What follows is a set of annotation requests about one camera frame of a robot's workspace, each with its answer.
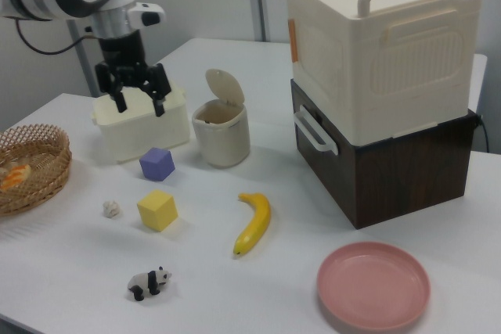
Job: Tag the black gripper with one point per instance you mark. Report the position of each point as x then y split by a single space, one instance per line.
123 58

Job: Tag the white paper ball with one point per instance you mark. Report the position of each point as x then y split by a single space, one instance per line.
111 209

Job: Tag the cream flip-lid trash can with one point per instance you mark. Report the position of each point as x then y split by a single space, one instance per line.
221 134

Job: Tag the cream open plastic bin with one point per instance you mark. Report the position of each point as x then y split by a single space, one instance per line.
145 130

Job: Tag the purple cube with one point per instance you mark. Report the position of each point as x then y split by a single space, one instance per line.
156 165

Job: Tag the yellow cube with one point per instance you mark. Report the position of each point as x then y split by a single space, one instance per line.
156 210

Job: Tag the woven wicker basket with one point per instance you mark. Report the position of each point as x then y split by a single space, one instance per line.
51 177

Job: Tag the toy bread with orange glaze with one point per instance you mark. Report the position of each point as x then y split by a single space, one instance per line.
13 177

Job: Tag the yellow toy banana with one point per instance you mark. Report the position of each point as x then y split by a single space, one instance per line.
256 220

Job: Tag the panda figurine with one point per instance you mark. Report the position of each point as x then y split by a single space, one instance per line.
148 282

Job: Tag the dark wooden drawer box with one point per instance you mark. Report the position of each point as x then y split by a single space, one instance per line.
399 181

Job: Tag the pink plate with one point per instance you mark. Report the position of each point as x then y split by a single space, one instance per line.
372 287

